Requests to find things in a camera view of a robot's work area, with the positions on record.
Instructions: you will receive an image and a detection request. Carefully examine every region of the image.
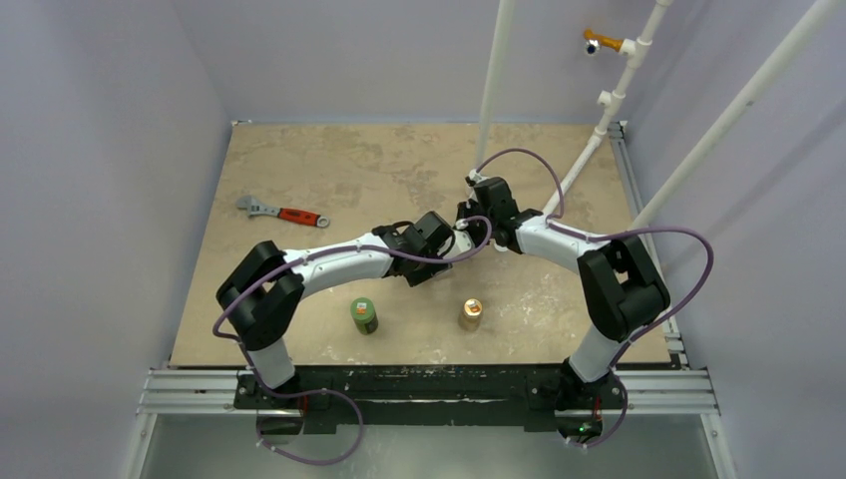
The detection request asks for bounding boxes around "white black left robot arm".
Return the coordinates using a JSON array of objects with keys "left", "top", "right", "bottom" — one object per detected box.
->
[{"left": 215, "top": 212, "right": 473, "bottom": 408}]

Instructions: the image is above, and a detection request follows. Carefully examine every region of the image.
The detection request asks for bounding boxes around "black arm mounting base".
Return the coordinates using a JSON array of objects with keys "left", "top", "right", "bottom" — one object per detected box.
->
[{"left": 233, "top": 364, "right": 627, "bottom": 440}]

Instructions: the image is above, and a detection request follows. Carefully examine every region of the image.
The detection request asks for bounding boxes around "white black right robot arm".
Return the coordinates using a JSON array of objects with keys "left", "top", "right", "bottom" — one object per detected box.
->
[{"left": 457, "top": 175, "right": 670, "bottom": 406}]

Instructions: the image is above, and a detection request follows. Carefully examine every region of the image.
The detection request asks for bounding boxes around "amber pill bottle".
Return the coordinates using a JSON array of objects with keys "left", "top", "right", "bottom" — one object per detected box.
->
[{"left": 458, "top": 298, "right": 483, "bottom": 331}]

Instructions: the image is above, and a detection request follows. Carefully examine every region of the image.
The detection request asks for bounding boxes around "green pill bottle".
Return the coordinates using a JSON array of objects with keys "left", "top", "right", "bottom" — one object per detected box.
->
[{"left": 350, "top": 297, "right": 379, "bottom": 335}]

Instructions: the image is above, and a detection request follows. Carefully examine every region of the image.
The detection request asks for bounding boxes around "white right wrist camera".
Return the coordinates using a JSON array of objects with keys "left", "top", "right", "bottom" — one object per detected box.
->
[{"left": 465, "top": 170, "right": 487, "bottom": 187}]

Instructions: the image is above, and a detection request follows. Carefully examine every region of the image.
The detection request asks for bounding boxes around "red handled adjustable wrench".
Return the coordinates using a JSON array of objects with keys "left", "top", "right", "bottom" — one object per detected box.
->
[{"left": 235, "top": 195, "right": 330, "bottom": 229}]

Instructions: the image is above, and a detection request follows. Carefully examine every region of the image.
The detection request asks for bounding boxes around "white PVC pipe frame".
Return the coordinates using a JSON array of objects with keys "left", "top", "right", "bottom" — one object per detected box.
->
[{"left": 496, "top": 1, "right": 845, "bottom": 239}]

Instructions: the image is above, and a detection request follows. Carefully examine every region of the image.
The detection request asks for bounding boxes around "aluminium extrusion frame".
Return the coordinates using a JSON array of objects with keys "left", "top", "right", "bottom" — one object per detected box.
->
[{"left": 139, "top": 124, "right": 717, "bottom": 466}]

